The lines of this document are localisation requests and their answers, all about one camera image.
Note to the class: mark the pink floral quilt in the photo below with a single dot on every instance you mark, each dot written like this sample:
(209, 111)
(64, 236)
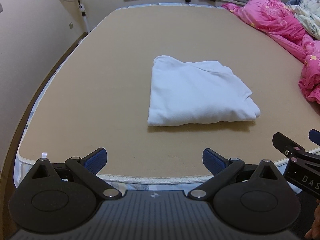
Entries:
(273, 18)

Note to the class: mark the white long-sleeve shirt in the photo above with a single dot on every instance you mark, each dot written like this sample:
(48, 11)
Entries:
(203, 92)

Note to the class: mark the white floral blanket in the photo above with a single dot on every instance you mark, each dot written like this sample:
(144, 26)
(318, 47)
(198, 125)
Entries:
(307, 13)

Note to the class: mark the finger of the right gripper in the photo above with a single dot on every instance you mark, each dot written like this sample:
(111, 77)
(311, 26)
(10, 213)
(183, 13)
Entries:
(314, 136)
(298, 157)

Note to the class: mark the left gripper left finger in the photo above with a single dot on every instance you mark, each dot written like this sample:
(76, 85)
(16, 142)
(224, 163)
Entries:
(86, 170)

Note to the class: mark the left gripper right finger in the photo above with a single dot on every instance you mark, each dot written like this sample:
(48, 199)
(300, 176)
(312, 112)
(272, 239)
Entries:
(224, 172)

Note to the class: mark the person's hand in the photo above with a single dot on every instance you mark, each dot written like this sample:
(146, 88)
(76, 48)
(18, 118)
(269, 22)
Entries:
(314, 232)

